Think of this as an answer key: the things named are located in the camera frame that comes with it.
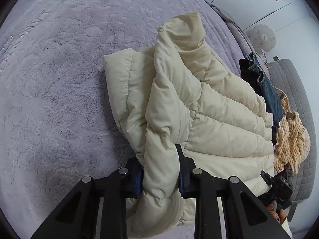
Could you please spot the floral round pillow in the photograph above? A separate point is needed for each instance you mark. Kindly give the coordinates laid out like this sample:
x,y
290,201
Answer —
x,y
262,37

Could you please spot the black garment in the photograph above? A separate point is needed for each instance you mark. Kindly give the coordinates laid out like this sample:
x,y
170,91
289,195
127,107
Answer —
x,y
251,79

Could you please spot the lavender plush bed blanket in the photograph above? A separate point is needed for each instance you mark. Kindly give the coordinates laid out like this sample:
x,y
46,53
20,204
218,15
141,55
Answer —
x,y
56,120

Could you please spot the person's right hand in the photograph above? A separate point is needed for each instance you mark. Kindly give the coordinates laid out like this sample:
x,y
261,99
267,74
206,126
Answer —
x,y
279,217

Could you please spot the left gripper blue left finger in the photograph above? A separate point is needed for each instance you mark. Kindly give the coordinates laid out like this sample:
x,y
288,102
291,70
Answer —
x,y
133,187

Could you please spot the blue denim jeans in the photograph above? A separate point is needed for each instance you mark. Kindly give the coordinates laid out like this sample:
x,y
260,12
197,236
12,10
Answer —
x,y
266,87

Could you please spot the cream quilted down jacket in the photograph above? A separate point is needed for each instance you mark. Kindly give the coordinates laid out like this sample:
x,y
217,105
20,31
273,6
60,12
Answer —
x,y
180,92

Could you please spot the white wardrobe doors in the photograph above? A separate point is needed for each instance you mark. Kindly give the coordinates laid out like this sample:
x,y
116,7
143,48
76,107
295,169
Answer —
x,y
292,21

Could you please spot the beige cable-knit sweater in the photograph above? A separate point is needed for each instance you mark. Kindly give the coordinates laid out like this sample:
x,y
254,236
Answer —
x,y
292,140

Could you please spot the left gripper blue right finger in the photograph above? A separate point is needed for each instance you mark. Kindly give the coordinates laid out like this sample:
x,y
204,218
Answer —
x,y
186,165

